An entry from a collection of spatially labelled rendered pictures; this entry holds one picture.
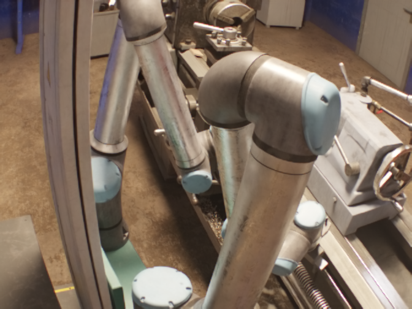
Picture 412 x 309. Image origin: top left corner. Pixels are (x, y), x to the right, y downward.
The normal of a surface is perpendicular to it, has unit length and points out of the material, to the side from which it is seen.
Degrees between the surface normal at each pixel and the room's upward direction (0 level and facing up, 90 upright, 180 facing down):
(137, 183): 0
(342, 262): 36
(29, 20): 90
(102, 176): 5
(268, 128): 80
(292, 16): 90
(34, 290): 0
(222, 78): 69
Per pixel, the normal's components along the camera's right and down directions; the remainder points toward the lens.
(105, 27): 0.44, 0.54
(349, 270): -0.45, -0.60
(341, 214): -0.93, 0.11
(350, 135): -0.88, -0.09
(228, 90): -0.69, 0.29
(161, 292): 0.04, -0.86
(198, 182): 0.11, 0.63
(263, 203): -0.37, 0.33
